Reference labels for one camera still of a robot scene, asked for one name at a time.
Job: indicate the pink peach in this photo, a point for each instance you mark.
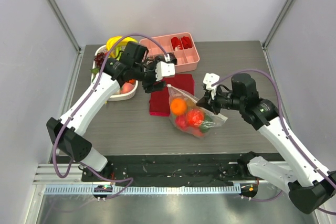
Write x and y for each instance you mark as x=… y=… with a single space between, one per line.
x=126 y=88

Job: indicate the clear polka dot zip bag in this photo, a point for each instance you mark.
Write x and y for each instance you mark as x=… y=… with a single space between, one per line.
x=191 y=101

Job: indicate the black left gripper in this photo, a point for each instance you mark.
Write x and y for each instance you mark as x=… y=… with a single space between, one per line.
x=150 y=87

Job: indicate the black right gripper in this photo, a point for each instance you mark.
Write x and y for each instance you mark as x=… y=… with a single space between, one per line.
x=210 y=102

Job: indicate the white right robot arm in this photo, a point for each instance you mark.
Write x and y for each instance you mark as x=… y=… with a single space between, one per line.
x=307 y=182

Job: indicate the orange persimmon tomato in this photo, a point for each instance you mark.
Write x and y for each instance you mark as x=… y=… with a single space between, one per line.
x=195 y=117

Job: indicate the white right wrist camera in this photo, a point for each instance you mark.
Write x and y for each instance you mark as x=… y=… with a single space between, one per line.
x=210 y=83

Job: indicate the dark red grape bunch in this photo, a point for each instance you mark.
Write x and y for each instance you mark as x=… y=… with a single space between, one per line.
x=99 y=59

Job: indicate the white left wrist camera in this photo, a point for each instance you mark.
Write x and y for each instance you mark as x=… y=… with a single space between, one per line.
x=164 y=69

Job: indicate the orange fruit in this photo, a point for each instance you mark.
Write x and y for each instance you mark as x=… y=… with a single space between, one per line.
x=178 y=106

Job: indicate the yellow banana bunch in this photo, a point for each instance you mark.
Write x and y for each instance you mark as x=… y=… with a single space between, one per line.
x=114 y=40

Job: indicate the pink divided organizer tray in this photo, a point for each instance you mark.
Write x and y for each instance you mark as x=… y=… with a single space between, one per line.
x=187 y=59

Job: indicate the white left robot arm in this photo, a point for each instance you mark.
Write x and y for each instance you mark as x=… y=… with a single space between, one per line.
x=66 y=133

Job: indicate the red rolled socks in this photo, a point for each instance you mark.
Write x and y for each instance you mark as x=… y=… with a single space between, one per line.
x=181 y=43

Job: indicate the white slotted cable duct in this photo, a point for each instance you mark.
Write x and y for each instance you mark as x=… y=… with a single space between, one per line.
x=95 y=189

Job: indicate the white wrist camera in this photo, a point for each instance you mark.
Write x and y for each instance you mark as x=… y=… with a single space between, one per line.
x=210 y=83
x=164 y=69

